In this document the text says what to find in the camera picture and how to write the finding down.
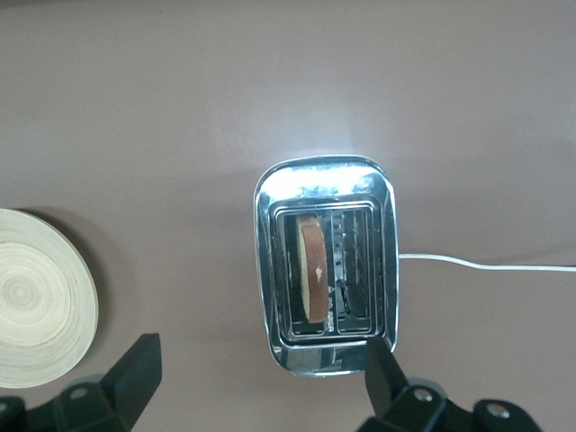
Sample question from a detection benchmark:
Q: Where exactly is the round light wooden plate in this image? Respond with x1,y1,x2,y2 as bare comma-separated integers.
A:
0,208,100,390

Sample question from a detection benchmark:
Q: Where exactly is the silver two-slot toaster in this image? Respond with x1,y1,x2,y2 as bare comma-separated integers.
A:
253,154,401,378

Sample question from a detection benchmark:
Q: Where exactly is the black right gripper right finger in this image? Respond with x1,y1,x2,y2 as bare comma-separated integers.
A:
359,336,451,432

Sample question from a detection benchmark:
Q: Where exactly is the white toaster power cord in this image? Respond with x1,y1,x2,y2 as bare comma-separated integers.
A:
398,251,576,273

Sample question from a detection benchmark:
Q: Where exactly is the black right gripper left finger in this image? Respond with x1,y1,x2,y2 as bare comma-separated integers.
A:
52,332,163,432

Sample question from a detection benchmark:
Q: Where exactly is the brown bread slice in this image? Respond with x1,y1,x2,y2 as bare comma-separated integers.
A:
294,213,330,324

